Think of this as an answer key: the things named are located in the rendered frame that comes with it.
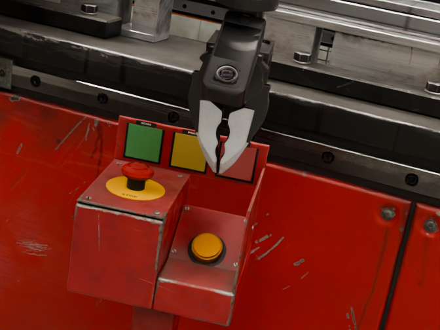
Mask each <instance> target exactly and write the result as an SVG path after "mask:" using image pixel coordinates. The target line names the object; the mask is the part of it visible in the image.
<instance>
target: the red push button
mask: <svg viewBox="0 0 440 330"><path fill-rule="evenodd" d="M121 171H122V174H123V175H124V176H125V177H127V178H128V180H127V188H128V189H130V190H133V191H143V190H144V189H145V181H146V180H148V179H151V178H152V176H154V170H153V168H152V167H150V166H149V165H147V164H145V163H142V162H129V163H127V164H124V165H123V166H122V169H121Z"/></svg>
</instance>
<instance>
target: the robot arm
mask: <svg viewBox="0 0 440 330"><path fill-rule="evenodd" d="M215 1H216V2H218V3H220V4H222V5H224V6H227V7H230V9H229V11H227V12H226V14H225V17H224V19H223V23H222V24H221V28H220V30H215V32H214V34H213V35H212V36H211V37H210V39H209V40H208V42H207V43H206V51H205V53H203V54H201V56H200V60H201V61H202V62H203V63H202V66H201V68H200V70H194V71H193V72H192V83H191V85H190V88H189V93H188V106H189V111H190V114H191V118H192V123H193V126H194V130H195V132H196V135H197V137H198V141H199V144H200V147H201V150H202V152H203V154H204V157H205V159H206V161H207V163H208V164H209V166H210V168H211V169H212V171H213V172H215V173H217V172H218V173H219V174H222V173H223V172H225V171H226V170H227V169H229V168H230V167H231V166H232V165H233V164H234V163H235V162H236V161H237V159H238V158H239V156H240V155H241V154H242V152H243V151H244V149H245V148H246V147H247V145H248V143H249V142H250V141H251V139H252V138H253V136H254V135H255V133H256V132H257V131H258V129H259V128H260V126H261V125H262V123H263V121H264V119H265V117H266V114H267V111H268V107H269V102H270V100H269V91H270V88H271V84H267V82H268V76H269V72H270V65H271V60H272V53H273V49H274V42H275V41H273V40H270V39H264V34H265V27H266V20H265V19H264V16H265V12H270V11H274V10H277V9H278V4H279V0H215ZM221 103H222V104H225V105H230V106H233V107H235V108H233V109H232V110H231V112H230V114H229V120H228V126H229V129H230V133H229V136H228V137H227V139H226V141H225V144H224V146H225V152H224V153H223V155H222V156H221V158H220V154H219V149H218V144H219V141H220V135H219V131H218V128H219V125H220V123H221V121H222V120H223V117H224V112H225V108H224V107H223V106H222V105H221ZM219 158H220V160H219Z"/></svg>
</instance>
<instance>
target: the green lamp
mask: <svg viewBox="0 0 440 330"><path fill-rule="evenodd" d="M161 139H162V130H159V129H156V128H150V127H146V126H140V125H136V124H129V126H128V137H127V142H126V152H125V156H130V157H134V158H139V159H143V160H149V161H153V162H158V159H159V154H160V144H161Z"/></svg>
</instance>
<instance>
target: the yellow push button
mask: <svg viewBox="0 0 440 330"><path fill-rule="evenodd" d="M222 250H223V245H222V242H221V240H220V239H219V237H217V236H216V235H214V234H211V233H203V234H199V235H198V236H197V237H196V238H195V239H194V240H193V241H192V255H193V256H194V258H195V259H196V260H197V261H200V262H201V263H213V262H215V261H216V260H218V259H219V258H220V256H221V254H222Z"/></svg>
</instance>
